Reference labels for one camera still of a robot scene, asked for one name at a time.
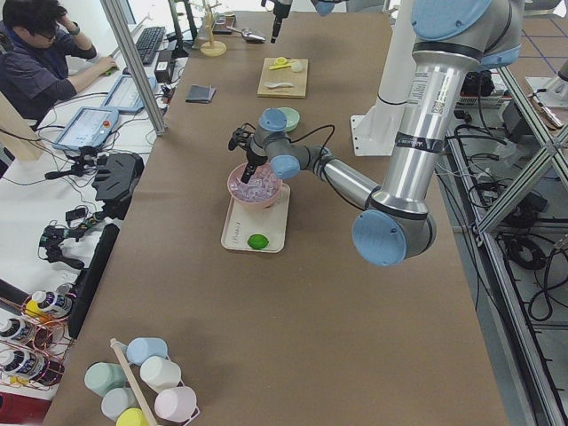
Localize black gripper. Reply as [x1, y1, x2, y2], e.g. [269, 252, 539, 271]
[271, 0, 293, 43]
[241, 138, 267, 184]

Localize white ceramic spoon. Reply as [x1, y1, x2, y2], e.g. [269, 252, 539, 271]
[264, 82, 295, 90]

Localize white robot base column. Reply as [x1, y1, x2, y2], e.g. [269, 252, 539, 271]
[351, 0, 416, 156]

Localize pink bowl with ice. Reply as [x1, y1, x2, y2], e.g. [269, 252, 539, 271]
[227, 163, 282, 209]

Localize metal ice scoop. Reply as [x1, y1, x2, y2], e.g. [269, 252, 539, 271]
[228, 26, 266, 43]

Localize mint green bowl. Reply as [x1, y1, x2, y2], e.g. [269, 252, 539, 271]
[279, 106, 300, 133]

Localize cream serving tray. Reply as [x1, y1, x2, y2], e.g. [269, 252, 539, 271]
[221, 184, 290, 253]

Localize wooden cutting board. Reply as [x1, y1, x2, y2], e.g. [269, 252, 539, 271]
[256, 57, 309, 99]

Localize wooden mug tree stand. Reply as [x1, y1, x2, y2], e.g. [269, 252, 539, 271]
[200, 0, 226, 57]

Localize green lime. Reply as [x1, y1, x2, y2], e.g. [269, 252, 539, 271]
[247, 233, 270, 250]

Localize grey folded cloth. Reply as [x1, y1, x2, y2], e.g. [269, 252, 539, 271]
[185, 84, 217, 104]

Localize black keyboard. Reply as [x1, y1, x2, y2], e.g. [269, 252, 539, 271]
[135, 27, 165, 66]

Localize blue teach pendant tablet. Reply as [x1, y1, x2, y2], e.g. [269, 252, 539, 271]
[52, 106, 119, 152]

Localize light blue cup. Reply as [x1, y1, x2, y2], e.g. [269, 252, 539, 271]
[126, 337, 168, 366]

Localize white cup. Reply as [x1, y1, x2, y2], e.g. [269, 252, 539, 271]
[139, 356, 181, 393]

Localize seated person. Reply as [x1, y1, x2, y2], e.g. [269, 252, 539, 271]
[1, 1, 116, 122]

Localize pink cup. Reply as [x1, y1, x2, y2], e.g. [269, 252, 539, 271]
[154, 386, 197, 422]

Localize mint green cup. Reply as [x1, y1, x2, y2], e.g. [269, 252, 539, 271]
[83, 362, 127, 397]

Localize pale grey-blue cup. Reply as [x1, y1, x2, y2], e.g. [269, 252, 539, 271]
[101, 388, 137, 421]

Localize yellow cup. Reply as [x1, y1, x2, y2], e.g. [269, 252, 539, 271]
[115, 407, 149, 426]

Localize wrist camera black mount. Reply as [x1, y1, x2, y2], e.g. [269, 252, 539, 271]
[228, 125, 255, 151]

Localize aluminium frame post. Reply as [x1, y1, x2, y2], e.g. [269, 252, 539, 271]
[100, 0, 166, 137]

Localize copper wire bottle basket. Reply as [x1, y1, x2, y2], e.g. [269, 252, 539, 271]
[1, 290, 74, 391]

